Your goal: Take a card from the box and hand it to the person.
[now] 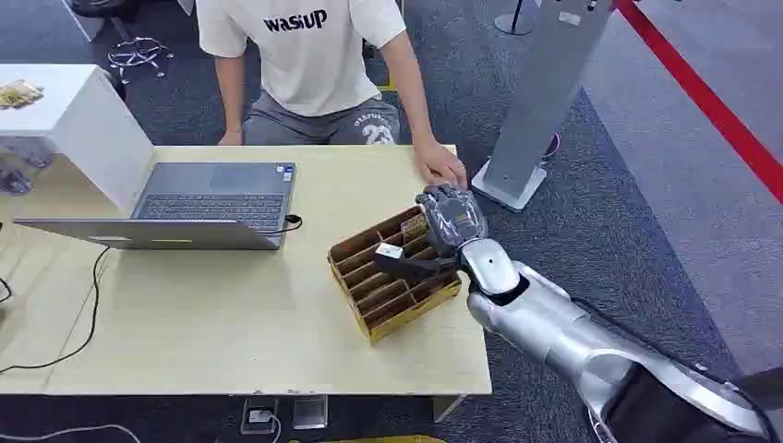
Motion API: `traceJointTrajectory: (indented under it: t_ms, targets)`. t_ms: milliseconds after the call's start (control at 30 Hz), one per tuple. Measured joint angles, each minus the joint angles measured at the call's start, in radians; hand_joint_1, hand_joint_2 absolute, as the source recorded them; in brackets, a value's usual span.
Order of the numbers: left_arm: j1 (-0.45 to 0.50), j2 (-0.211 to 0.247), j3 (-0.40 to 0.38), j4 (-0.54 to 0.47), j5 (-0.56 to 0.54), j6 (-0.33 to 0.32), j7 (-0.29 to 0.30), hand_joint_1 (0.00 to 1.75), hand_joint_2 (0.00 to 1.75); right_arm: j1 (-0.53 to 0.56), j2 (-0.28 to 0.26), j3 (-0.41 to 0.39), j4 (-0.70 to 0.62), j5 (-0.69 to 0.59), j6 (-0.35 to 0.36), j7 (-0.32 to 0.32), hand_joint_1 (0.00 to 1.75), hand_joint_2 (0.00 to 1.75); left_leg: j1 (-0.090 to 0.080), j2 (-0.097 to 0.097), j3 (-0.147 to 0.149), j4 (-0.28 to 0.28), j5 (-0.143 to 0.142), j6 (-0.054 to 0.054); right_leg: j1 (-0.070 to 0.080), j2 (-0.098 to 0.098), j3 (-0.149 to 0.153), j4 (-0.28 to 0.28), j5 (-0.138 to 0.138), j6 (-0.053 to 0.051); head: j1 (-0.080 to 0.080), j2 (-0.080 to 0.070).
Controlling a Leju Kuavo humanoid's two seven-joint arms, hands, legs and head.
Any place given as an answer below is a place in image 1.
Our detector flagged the person's left hand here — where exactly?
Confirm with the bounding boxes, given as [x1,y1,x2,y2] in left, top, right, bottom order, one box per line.
[412,137,470,190]

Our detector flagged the grey laptop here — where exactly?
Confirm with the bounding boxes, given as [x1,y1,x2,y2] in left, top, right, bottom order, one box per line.
[13,162,298,252]

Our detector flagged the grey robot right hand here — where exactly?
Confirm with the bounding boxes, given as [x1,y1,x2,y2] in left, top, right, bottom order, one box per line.
[415,183,490,258]

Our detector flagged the floor socket box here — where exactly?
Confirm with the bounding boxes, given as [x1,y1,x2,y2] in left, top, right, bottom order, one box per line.
[239,396,280,437]

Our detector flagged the long black cable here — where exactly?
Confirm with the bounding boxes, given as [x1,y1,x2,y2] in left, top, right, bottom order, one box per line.
[0,246,112,376]

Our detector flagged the grey metal pillar stand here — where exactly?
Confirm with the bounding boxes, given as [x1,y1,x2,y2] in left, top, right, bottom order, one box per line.
[470,0,613,214]

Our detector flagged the white cabinet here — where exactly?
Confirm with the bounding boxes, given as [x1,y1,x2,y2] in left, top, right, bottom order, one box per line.
[0,64,155,215]

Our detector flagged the metal floor plate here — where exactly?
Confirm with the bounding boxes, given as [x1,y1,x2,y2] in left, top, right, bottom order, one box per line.
[291,394,330,432]

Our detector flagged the chrome chair base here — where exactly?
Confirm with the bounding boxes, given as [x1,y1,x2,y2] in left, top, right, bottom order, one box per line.
[107,35,176,86]

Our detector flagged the person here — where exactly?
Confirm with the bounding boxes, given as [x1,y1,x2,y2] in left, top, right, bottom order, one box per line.
[195,0,409,147]

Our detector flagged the brown patterned card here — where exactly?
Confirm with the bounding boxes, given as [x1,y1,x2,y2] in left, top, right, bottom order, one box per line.
[400,213,429,244]

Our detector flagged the wooden card box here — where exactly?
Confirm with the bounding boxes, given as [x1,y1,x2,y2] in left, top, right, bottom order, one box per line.
[326,206,464,347]

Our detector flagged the white floor cable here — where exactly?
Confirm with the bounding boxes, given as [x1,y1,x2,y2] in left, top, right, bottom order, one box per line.
[0,423,143,443]

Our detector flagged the black laptop plug cable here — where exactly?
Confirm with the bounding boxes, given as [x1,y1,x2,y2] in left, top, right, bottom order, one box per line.
[255,214,305,237]

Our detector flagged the desk leg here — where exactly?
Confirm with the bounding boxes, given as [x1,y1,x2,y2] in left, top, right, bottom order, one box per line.
[431,394,467,425]

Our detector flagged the gold packet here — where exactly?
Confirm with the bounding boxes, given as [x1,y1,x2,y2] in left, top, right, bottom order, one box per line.
[0,79,45,112]

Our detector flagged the yellow object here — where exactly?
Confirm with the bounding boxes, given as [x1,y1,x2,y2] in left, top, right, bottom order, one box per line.
[317,434,449,443]

